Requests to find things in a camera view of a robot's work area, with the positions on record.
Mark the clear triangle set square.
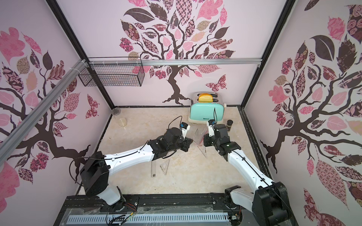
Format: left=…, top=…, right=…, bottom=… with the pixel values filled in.
left=160, top=160, right=170, bottom=176

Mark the clear straight ruler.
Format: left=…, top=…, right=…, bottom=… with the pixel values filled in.
left=151, top=161, right=157, bottom=178

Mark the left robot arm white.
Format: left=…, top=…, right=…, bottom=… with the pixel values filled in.
left=80, top=123, right=193, bottom=206

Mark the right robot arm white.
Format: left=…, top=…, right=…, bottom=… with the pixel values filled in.
left=203, top=120, right=296, bottom=226

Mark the mint green toaster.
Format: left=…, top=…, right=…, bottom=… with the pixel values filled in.
left=188, top=92, right=226, bottom=124

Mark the yellow toast slice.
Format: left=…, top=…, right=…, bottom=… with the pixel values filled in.
left=198, top=93, right=214, bottom=103

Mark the clear glass jar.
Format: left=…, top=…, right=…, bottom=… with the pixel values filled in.
left=111, top=107, right=127, bottom=127

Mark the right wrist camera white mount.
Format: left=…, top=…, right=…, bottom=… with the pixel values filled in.
left=206, top=119, right=216, bottom=137

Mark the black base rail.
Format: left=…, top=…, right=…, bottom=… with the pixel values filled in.
left=62, top=193, right=244, bottom=211

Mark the black wire basket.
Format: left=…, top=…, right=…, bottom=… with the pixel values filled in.
left=78, top=57, right=146, bottom=87

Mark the aluminium rail back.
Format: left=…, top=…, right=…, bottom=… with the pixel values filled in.
left=89, top=58, right=262, bottom=66

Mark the aluminium rail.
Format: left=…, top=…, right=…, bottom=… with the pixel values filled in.
left=89, top=58, right=262, bottom=66
left=1, top=59, right=87, bottom=164

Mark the white slotted cable duct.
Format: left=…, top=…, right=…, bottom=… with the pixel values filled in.
left=64, top=212, right=231, bottom=226

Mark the aluminium rail left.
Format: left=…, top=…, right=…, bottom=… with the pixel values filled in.
left=1, top=59, right=87, bottom=164

